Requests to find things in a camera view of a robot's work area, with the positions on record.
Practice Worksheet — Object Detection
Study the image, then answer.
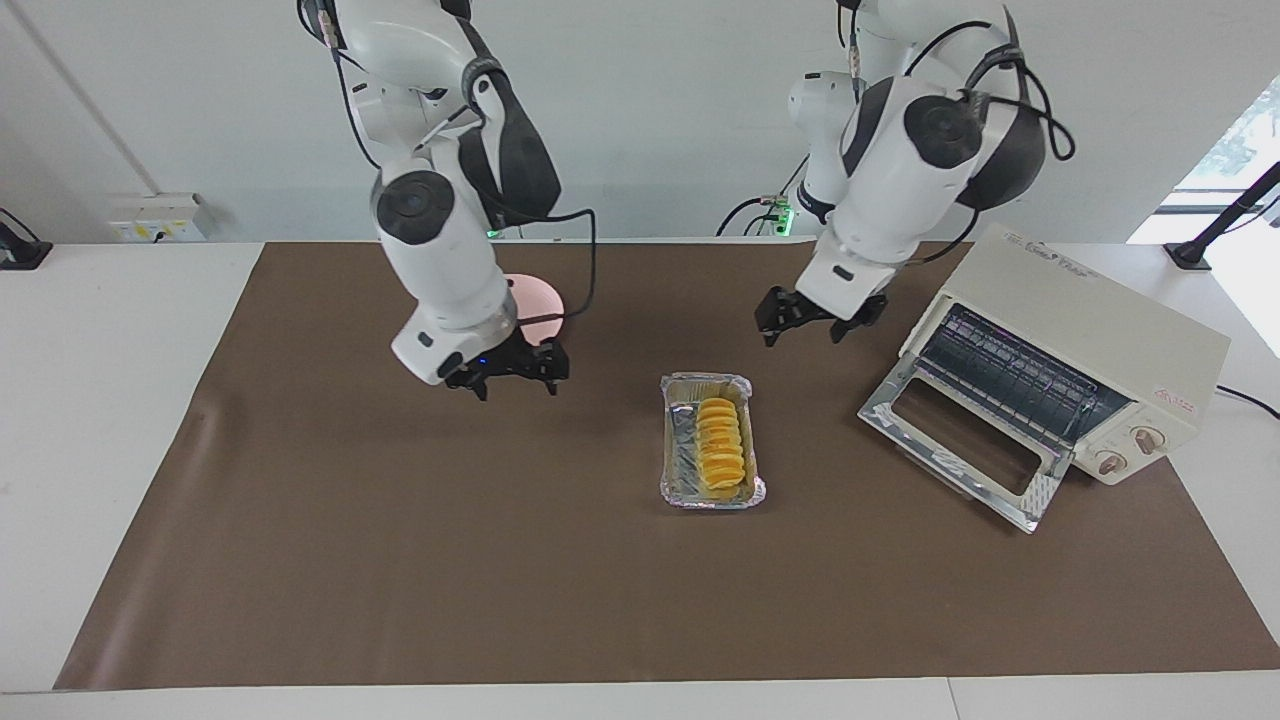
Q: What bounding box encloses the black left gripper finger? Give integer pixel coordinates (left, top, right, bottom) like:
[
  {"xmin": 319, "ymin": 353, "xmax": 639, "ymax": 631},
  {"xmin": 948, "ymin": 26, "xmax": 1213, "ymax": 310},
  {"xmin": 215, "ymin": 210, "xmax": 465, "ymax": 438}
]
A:
[
  {"xmin": 828, "ymin": 308, "xmax": 889, "ymax": 346},
  {"xmin": 755, "ymin": 286, "xmax": 803, "ymax": 349}
]

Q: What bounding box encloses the yellow braided bread loaf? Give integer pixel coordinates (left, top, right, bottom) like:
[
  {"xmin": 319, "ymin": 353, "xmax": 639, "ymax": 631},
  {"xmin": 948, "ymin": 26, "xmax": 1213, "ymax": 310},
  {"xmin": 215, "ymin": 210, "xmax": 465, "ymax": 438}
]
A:
[{"xmin": 695, "ymin": 397, "xmax": 748, "ymax": 493}]

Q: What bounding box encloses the aluminium foil baking tray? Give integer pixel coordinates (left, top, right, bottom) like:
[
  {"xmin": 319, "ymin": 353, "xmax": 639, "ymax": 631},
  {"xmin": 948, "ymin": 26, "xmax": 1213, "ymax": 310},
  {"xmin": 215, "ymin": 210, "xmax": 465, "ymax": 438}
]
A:
[{"xmin": 658, "ymin": 372, "xmax": 767, "ymax": 512}]

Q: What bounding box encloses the glass oven door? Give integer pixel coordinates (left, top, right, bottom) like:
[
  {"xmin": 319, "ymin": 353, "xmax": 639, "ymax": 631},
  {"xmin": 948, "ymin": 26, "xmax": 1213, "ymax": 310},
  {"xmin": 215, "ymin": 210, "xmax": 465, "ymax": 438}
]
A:
[{"xmin": 858, "ymin": 355, "xmax": 1073, "ymax": 535}]

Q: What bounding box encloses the cream toaster oven body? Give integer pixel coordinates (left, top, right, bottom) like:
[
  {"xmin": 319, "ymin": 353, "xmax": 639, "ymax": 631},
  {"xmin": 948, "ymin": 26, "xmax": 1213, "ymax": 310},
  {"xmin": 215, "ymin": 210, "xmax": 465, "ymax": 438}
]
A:
[{"xmin": 898, "ymin": 222, "xmax": 1233, "ymax": 487}]

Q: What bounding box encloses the pink round plate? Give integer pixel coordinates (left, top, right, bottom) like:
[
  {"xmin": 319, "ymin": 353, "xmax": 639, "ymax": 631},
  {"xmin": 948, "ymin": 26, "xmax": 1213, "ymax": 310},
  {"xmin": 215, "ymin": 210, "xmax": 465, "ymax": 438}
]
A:
[{"xmin": 505, "ymin": 273, "xmax": 567, "ymax": 326}]

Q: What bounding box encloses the brown table mat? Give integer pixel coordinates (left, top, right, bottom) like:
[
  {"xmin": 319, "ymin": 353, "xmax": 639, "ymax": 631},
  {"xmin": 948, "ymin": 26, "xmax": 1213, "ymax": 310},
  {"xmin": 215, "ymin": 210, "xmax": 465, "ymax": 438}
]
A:
[{"xmin": 52, "ymin": 240, "xmax": 1280, "ymax": 691}]

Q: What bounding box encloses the black left base cable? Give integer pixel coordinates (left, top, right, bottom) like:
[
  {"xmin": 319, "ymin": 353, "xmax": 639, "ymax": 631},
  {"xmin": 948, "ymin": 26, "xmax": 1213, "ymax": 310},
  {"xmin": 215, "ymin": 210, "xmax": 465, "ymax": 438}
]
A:
[{"xmin": 715, "ymin": 150, "xmax": 813, "ymax": 239}]

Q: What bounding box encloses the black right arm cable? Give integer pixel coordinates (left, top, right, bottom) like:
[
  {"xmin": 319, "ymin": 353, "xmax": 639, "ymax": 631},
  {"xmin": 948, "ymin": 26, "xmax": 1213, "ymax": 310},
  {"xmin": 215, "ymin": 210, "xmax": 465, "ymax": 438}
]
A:
[{"xmin": 488, "ymin": 207, "xmax": 599, "ymax": 327}]

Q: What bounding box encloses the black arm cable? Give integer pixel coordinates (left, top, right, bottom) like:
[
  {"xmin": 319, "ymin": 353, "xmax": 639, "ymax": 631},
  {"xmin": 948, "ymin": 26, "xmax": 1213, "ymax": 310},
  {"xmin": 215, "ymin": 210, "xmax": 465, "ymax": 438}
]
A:
[
  {"xmin": 903, "ymin": 18, "xmax": 1078, "ymax": 267},
  {"xmin": 488, "ymin": 207, "xmax": 599, "ymax": 327}
]

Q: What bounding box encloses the metal wire oven rack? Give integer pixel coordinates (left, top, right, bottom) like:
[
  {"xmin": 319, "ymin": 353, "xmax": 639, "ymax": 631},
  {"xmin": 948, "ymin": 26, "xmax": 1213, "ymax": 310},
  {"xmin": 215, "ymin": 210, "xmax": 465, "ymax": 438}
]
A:
[{"xmin": 915, "ymin": 305, "xmax": 1136, "ymax": 453}]

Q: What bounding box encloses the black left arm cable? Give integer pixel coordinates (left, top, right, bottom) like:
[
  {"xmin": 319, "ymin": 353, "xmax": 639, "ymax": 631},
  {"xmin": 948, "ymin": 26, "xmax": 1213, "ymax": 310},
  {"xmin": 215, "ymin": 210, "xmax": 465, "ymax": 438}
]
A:
[{"xmin": 903, "ymin": 18, "xmax": 1078, "ymax": 267}]

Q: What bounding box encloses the black camera stand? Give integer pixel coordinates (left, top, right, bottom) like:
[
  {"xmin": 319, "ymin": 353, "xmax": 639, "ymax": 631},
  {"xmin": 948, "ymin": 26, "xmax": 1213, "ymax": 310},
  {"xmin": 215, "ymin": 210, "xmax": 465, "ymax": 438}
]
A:
[{"xmin": 1163, "ymin": 160, "xmax": 1280, "ymax": 271}]

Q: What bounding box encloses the white wall power socket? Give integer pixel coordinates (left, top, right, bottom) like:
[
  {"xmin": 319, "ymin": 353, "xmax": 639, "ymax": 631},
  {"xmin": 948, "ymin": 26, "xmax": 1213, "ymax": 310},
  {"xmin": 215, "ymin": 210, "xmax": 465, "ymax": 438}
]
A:
[{"xmin": 105, "ymin": 193, "xmax": 209, "ymax": 244}]

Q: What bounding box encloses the black oven power cable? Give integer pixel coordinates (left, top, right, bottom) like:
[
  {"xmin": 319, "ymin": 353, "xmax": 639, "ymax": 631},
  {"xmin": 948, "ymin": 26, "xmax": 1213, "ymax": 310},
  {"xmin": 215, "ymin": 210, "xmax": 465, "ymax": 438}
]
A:
[{"xmin": 1215, "ymin": 385, "xmax": 1280, "ymax": 421}]

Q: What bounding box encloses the black clamp mount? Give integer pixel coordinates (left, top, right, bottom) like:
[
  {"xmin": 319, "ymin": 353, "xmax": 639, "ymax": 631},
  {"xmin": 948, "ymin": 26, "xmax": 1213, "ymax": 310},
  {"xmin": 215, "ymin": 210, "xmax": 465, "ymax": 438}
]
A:
[{"xmin": 0, "ymin": 207, "xmax": 53, "ymax": 271}]

